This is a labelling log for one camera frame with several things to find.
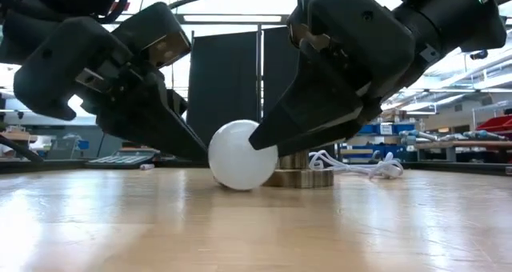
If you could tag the black calculator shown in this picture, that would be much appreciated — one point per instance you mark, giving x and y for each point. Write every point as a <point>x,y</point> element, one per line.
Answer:
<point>120,160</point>

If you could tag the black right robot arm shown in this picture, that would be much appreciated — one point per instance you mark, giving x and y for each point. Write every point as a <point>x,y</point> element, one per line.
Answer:
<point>460,12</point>

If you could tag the black aluminium table frame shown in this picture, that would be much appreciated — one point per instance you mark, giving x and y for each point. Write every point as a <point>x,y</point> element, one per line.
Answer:
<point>60,165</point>

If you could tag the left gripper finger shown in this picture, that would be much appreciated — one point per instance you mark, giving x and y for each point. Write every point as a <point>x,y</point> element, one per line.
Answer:
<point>148,112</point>
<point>178,102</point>

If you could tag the ceiling light strip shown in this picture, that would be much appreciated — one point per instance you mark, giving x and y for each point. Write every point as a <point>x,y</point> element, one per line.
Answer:
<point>232,18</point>

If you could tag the pale purple pen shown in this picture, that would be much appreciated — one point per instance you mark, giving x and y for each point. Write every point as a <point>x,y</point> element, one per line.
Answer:
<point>147,166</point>

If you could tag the white lightbulb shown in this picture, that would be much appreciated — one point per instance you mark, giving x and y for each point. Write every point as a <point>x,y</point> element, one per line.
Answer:
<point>240,156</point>

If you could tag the red storage bin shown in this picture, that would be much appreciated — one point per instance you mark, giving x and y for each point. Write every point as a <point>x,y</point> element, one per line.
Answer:
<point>496,124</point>

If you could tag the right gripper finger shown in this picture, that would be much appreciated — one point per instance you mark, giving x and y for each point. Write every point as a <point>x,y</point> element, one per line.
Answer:
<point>316,92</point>
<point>336,134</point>

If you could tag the small blue box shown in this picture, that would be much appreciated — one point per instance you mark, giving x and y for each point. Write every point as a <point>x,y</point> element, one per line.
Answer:
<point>83,145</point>

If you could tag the tan side table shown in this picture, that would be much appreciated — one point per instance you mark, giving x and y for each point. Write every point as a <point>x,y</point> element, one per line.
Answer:
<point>16,136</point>

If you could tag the blue storage bin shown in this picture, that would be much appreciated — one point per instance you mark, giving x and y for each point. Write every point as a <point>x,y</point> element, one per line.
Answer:
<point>400,128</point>

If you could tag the wooden workbench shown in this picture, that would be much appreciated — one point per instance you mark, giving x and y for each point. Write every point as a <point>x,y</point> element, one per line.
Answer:
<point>480,145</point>

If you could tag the dark room divider panel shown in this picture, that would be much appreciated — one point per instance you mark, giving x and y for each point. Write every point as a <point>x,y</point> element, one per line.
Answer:
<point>280,64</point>
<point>224,84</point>

